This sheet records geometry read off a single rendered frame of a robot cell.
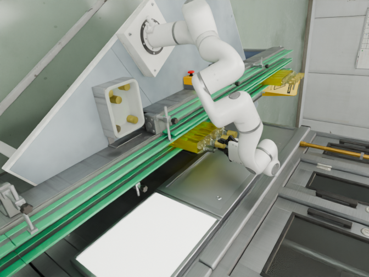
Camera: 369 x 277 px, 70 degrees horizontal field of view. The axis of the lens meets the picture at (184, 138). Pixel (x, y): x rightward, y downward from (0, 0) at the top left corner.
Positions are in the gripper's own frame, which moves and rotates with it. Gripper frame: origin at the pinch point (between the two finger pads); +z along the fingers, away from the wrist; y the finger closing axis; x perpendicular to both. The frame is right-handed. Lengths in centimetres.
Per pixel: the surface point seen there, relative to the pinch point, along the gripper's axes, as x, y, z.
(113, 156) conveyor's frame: 45.3, 7.0, 18.3
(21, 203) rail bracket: 80, 17, -3
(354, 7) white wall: -557, 12, 178
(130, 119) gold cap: 29.9, 15.8, 28.5
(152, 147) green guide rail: 27.7, 4.5, 16.2
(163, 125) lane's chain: 15.7, 8.7, 24.0
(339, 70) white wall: -552, -114, 186
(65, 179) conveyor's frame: 66, 7, 17
